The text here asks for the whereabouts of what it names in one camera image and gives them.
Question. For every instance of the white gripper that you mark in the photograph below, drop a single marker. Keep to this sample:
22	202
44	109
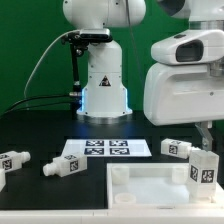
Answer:
184	94

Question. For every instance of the white square table top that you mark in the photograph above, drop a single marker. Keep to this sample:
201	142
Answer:
154	186

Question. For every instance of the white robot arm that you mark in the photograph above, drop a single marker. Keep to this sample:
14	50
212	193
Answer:
105	14

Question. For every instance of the paper sheet with markers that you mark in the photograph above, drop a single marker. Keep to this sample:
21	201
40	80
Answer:
107	147

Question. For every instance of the white obstacle front bar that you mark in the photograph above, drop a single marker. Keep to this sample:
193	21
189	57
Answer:
159	216

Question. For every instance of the white obstacle bar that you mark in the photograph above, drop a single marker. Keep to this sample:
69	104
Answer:
2	179
159	216

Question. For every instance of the white obstacle left bar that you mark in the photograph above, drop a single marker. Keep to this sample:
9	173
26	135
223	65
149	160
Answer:
2	179

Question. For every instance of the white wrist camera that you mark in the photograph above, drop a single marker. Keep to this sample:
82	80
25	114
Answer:
190	47

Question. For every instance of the black camera stand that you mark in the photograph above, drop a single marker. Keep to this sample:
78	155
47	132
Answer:
75	60

